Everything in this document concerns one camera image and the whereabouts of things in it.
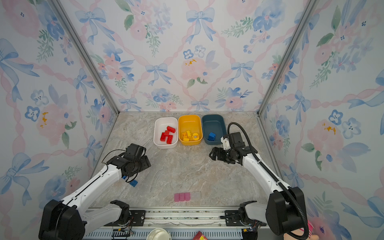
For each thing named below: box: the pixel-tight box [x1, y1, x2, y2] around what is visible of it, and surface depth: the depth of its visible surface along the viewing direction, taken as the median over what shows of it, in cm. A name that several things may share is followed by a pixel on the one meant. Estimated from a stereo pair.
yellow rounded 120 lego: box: [192, 132, 200, 141], surface depth 104 cm
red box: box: [192, 230, 209, 240], surface depth 68 cm
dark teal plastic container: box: [201, 114, 227, 145], surface depth 112 cm
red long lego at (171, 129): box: [166, 125, 176, 134], surface depth 109 cm
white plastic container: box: [153, 117, 179, 149], surface depth 108 cm
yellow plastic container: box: [178, 114, 203, 146], surface depth 105 cm
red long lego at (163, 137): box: [160, 132, 167, 142], surface depth 105 cm
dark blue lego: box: [129, 179, 139, 188], surface depth 86 cm
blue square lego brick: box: [207, 132, 216, 141], surface depth 105 cm
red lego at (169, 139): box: [166, 135, 174, 145], surface depth 105 cm
